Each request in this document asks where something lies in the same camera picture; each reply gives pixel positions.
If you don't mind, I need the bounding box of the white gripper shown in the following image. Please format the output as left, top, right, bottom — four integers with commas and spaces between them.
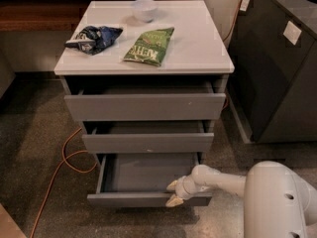
165, 176, 199, 207

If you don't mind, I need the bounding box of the grey bottom drawer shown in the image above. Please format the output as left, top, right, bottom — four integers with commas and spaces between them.
87, 153, 199, 207

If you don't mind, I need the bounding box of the grey drawer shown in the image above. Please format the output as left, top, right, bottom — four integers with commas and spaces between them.
87, 153, 199, 207
82, 121, 214, 154
65, 80, 225, 121

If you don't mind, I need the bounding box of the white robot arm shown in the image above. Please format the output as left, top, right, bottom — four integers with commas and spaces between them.
165, 161, 317, 238

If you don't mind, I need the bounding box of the grey middle drawer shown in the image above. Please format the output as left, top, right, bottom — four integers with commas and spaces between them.
82, 121, 214, 154

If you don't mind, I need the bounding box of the grey top drawer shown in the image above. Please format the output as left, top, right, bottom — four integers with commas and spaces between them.
65, 80, 225, 121

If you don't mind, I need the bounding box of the grey drawer cabinet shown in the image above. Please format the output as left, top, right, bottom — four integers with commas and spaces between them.
54, 0, 234, 163

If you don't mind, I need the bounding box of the dark grey bin cabinet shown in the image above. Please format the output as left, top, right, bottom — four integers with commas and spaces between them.
228, 0, 317, 143

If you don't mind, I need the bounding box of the green chip bag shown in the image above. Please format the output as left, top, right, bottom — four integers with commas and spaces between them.
124, 27, 174, 66

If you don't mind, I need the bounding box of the blue chip bag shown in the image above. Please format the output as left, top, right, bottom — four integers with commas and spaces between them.
64, 26, 123, 56

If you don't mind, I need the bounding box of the white bowl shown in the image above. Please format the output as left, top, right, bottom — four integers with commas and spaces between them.
132, 0, 158, 23

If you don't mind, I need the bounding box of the white label sticker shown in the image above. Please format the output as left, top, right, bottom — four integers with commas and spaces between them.
283, 21, 302, 45

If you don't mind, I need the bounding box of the wooden bench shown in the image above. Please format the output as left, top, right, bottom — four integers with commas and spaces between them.
0, 0, 193, 32

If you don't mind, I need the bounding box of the orange cable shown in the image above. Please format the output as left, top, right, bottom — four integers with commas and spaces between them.
29, 127, 98, 238

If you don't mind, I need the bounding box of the white cable tag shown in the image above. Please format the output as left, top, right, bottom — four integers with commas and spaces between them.
240, 0, 250, 12

